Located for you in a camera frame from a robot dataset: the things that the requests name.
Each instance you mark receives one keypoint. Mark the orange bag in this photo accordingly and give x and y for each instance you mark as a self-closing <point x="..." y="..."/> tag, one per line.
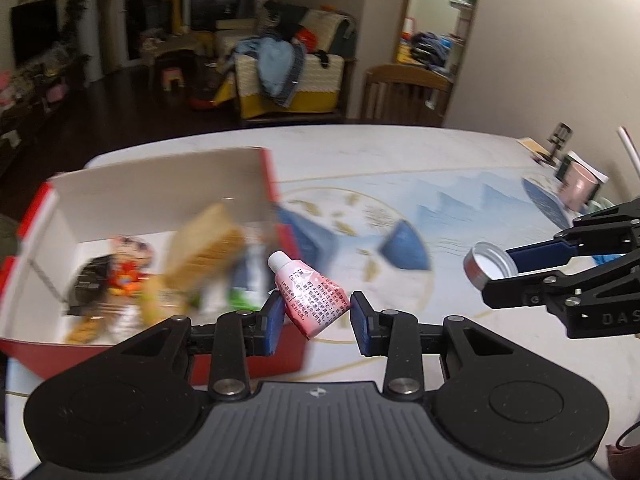
<point x="306" y="37"/>

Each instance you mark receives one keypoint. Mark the white tower air conditioner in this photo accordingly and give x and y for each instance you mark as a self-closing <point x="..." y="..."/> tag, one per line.
<point x="92" y="35"/>

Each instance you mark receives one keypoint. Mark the television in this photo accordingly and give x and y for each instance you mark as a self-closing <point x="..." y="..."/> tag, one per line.
<point x="35" y="30"/>

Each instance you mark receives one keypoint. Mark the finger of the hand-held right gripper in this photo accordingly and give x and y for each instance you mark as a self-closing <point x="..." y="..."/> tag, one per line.
<point x="545" y="254"/>
<point x="520" y="291"/>

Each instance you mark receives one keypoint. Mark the tan rectangular block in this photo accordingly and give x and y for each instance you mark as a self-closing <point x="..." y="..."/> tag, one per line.
<point x="210" y="250"/>

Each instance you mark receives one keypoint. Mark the dark green white box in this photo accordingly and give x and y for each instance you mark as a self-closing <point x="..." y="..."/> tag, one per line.
<point x="565" y="167"/>

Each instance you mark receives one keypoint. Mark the green houseplant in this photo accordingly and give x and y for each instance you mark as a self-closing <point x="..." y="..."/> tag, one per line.
<point x="75" y="10"/>

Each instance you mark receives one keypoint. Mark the metal jar lid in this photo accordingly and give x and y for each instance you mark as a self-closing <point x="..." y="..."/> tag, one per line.
<point x="487" y="265"/>

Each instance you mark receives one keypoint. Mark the beige paper card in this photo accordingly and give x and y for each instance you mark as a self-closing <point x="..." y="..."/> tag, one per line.
<point x="532" y="146"/>

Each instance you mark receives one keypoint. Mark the pink mug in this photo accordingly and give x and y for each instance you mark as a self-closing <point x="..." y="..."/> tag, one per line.
<point x="580" y="185"/>

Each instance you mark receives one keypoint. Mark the white green wipes packet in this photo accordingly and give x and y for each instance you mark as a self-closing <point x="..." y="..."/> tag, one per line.
<point x="242" y="290"/>

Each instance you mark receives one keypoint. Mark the yellow giraffe toy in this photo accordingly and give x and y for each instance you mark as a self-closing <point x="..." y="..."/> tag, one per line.
<point x="175" y="7"/>

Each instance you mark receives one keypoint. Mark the blue jacket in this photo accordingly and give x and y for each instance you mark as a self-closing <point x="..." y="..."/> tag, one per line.
<point x="275" y="65"/>

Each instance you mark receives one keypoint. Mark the pale green mug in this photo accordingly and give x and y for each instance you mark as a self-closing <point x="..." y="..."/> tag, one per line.
<point x="600" y="205"/>

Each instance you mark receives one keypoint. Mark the pink stool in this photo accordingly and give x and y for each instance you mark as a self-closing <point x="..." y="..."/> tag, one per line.
<point x="172" y="75"/>

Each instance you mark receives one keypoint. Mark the bed with dark clothes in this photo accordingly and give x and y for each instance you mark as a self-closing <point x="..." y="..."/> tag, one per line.
<point x="430" y="47"/>

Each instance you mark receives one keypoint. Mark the wooden chair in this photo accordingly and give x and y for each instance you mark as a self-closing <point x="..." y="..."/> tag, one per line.
<point x="405" y="76"/>

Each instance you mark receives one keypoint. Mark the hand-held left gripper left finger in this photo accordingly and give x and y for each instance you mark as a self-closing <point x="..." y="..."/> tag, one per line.
<point x="272" y="325"/>

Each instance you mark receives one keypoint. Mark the dark television cabinet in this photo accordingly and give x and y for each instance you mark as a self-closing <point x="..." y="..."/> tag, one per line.
<point x="30" y="110"/>

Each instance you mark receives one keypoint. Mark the black phone stand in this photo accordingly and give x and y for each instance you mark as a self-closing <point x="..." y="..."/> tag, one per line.
<point x="562" y="135"/>

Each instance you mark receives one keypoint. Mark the sofa with yellow cover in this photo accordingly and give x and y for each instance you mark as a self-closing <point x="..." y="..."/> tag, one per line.
<point x="320" y="80"/>

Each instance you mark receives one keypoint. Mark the coffee table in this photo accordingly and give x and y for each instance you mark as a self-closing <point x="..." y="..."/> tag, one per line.
<point x="170" y="45"/>

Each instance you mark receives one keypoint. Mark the pink white tube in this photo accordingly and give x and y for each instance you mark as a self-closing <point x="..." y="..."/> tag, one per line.
<point x="312" y="295"/>

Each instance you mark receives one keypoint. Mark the small black box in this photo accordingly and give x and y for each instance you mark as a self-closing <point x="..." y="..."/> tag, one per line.
<point x="92" y="282"/>

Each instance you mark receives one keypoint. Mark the red cardboard box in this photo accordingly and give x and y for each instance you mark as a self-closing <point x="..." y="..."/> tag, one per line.
<point x="150" y="185"/>

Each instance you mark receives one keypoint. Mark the small red toy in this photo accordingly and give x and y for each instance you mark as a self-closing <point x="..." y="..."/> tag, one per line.
<point x="125" y="280"/>

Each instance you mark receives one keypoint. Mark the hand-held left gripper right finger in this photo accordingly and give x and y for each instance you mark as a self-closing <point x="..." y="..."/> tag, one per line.
<point x="361" y="325"/>

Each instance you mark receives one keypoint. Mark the pink bag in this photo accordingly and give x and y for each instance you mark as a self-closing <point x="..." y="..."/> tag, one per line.
<point x="57" y="92"/>

